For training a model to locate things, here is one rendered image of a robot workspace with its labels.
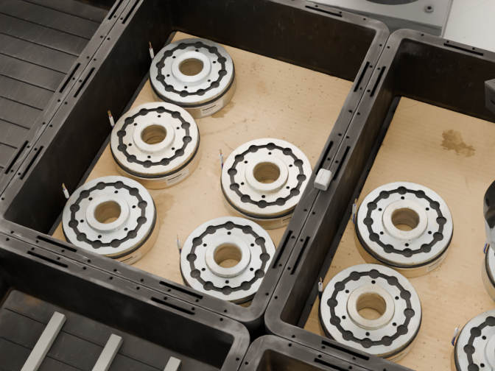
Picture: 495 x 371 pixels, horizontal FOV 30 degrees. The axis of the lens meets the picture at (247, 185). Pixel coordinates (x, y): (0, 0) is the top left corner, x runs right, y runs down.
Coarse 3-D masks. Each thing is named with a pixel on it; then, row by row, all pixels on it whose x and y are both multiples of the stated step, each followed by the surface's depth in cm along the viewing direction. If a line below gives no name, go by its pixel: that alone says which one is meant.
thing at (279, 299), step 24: (432, 48) 103; (456, 48) 102; (384, 72) 100; (360, 120) 97; (336, 168) 94; (312, 216) 91; (312, 240) 90; (288, 264) 88; (288, 288) 87; (288, 336) 84; (312, 336) 84; (360, 360) 83; (384, 360) 82
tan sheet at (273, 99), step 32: (256, 64) 115; (288, 64) 115; (256, 96) 112; (288, 96) 112; (320, 96) 112; (224, 128) 110; (256, 128) 110; (288, 128) 109; (320, 128) 109; (224, 160) 107; (160, 192) 105; (192, 192) 105; (160, 224) 103; (192, 224) 103; (160, 256) 101
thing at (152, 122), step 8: (144, 120) 106; (152, 120) 106; (160, 120) 106; (136, 128) 106; (144, 128) 106; (168, 128) 106; (136, 136) 105; (168, 136) 105; (136, 144) 105; (144, 144) 105; (160, 144) 104; (168, 144) 104; (144, 152) 105; (152, 152) 104; (160, 152) 104
